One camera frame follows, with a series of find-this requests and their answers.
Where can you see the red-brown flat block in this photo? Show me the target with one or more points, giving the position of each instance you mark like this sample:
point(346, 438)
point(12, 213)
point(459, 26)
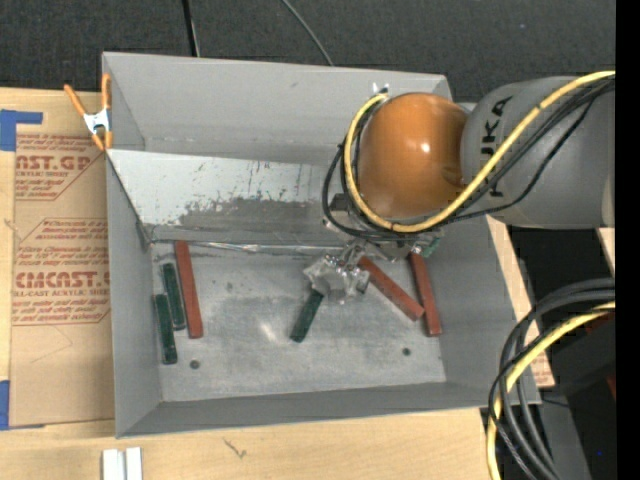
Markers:
point(189, 290)
point(395, 292)
point(427, 298)

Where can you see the grey metal bin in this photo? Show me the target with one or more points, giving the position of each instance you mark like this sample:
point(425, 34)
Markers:
point(260, 368)

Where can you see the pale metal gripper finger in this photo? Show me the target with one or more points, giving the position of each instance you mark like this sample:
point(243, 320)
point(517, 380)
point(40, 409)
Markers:
point(354, 284)
point(319, 278)

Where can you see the brown cardboard board red print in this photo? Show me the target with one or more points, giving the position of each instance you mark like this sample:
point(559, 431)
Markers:
point(60, 358)

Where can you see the dark green block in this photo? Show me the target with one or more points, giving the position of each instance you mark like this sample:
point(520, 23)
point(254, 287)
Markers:
point(173, 295)
point(165, 330)
point(306, 318)

